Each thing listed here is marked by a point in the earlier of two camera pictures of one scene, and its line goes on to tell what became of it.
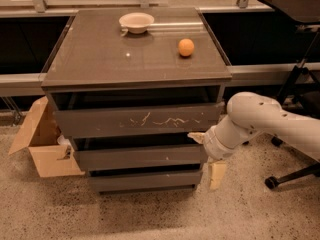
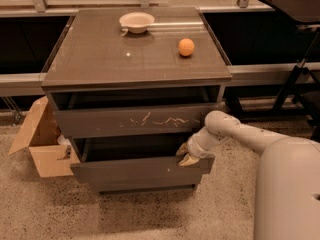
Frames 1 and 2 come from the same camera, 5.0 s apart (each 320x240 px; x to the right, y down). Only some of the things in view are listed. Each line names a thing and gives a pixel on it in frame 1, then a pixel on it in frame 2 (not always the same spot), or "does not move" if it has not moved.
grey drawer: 141,154 to 142,176
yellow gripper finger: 198,136 to 183,150
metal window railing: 32,0 does not move
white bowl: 136,22 does not move
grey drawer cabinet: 129,102 does not move
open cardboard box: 54,155 does not move
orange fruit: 186,47 does not move
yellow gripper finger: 216,173 to 188,160
